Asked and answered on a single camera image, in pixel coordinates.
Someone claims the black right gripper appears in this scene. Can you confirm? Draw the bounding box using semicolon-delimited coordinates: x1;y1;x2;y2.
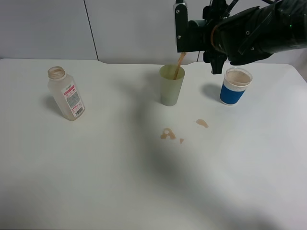
187;0;228;75

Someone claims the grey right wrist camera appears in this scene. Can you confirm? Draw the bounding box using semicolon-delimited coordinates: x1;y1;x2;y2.
173;0;188;53

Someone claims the teal plastic cup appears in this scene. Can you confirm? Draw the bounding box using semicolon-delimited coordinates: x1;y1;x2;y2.
188;20;206;33

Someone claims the brown beverage spill puddle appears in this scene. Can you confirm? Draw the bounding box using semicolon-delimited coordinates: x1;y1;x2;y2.
160;128;176;140

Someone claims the clear plastic beverage bottle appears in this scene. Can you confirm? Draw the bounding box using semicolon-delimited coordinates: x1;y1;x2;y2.
47;66;85;121

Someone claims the pale green plastic cup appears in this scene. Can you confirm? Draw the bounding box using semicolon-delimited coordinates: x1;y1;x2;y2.
159;65;185;106

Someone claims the blue sleeved paper cup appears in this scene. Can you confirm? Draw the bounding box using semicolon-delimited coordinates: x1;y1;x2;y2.
219;67;253;105

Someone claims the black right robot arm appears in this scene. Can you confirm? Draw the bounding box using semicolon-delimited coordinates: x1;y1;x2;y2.
185;0;307;74

